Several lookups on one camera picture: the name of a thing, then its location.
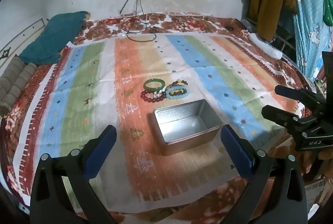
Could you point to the cardboard box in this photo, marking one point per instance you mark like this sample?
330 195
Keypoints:
314 192

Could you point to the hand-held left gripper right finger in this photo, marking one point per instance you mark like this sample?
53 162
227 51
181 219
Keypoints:
236 151

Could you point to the dark metal clothes rack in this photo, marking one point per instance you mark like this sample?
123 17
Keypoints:
278 31

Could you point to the red floral bed sheet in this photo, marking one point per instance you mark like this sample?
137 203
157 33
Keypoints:
195 23

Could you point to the striped pastel cloth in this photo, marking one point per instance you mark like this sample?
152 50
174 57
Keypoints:
221 62

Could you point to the green hanging cloth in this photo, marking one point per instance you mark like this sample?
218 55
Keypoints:
329 10

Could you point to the silver metal tin box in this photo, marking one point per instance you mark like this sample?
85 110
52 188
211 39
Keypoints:
182 133

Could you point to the blue printed hanging cloth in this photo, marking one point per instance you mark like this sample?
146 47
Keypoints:
309 5

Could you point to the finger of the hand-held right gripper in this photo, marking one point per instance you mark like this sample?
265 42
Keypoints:
291 92
278 114

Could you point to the green jade bangle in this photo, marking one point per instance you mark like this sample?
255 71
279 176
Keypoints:
146 86

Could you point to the teal pillow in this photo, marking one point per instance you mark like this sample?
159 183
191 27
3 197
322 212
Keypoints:
52 36

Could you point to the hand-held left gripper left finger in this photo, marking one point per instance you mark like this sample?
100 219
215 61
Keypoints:
102 149

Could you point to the white decorated panel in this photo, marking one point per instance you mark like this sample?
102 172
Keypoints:
23 34

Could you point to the white oblong plastic object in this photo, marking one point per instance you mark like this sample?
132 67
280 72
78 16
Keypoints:
265 47

